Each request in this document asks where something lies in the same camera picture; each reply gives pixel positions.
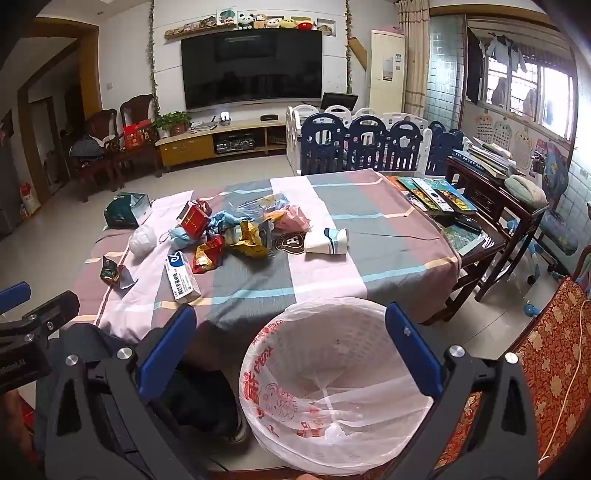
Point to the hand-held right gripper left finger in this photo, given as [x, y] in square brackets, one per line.
[168, 344]

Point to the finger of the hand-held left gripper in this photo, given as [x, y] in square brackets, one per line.
[14, 296]

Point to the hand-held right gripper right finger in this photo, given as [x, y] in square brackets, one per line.
[413, 353]

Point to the white mesh waste bin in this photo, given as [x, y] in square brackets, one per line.
[332, 360]

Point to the green snack wrapper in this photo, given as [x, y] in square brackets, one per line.
[111, 272]

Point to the white tissue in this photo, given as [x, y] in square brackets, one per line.
[142, 240]

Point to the white blue paper cup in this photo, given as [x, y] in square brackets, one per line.
[323, 242]

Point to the pink plastic bag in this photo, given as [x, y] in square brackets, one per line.
[291, 220]

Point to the white blue medicine box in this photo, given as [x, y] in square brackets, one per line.
[182, 277]

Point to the red snack wrapper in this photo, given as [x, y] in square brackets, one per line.
[207, 256]

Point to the white red sack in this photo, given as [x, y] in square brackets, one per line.
[28, 198]

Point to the blue face mask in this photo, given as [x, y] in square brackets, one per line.
[182, 240]

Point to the dark wooden dining chair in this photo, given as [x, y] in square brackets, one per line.
[475, 263]

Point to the small red box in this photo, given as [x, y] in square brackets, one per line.
[194, 221]

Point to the yellow snack wrapper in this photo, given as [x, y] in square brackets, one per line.
[247, 242]

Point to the blue cloth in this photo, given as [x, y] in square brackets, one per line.
[224, 221]

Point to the red gold patterned cushion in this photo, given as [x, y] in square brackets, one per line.
[554, 350]

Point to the row of picture books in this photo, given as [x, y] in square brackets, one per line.
[434, 194]

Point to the grey backpack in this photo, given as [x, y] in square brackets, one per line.
[87, 147]

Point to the clear plastic bag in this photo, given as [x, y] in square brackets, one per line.
[263, 205]

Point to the dark wooden side table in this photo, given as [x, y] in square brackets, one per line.
[489, 194]

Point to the blue child chair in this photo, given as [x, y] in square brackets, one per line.
[558, 235]

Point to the yellow wooden TV cabinet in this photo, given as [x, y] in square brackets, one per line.
[184, 150]

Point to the dark wooden armchair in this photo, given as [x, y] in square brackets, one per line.
[138, 106]
[104, 122]

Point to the grey green cushion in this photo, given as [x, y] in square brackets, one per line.
[524, 190]

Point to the red gift box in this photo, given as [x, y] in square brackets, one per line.
[137, 136]

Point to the black audio receiver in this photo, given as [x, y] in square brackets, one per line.
[235, 145]

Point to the stack of books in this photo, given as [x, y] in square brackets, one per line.
[489, 157]

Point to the blue white playpen fence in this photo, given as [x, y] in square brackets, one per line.
[364, 138]

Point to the potted green plant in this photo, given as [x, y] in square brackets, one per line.
[171, 122]

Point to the small white device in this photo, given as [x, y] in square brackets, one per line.
[225, 119]

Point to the small black box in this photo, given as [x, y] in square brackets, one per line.
[268, 117]

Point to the black monitor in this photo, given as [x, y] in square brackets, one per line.
[339, 102]

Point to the green ivy garland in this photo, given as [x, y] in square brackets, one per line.
[151, 60]
[349, 46]

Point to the black television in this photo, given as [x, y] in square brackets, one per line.
[251, 69]

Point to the white standing air conditioner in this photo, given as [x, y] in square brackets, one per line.
[385, 64]

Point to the hanging dark garment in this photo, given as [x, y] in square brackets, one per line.
[474, 64]

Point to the beige curtain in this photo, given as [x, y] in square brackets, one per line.
[415, 55]

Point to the hanging blue garment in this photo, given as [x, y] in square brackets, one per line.
[505, 48]

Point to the row of plush toys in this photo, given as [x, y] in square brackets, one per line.
[272, 22]

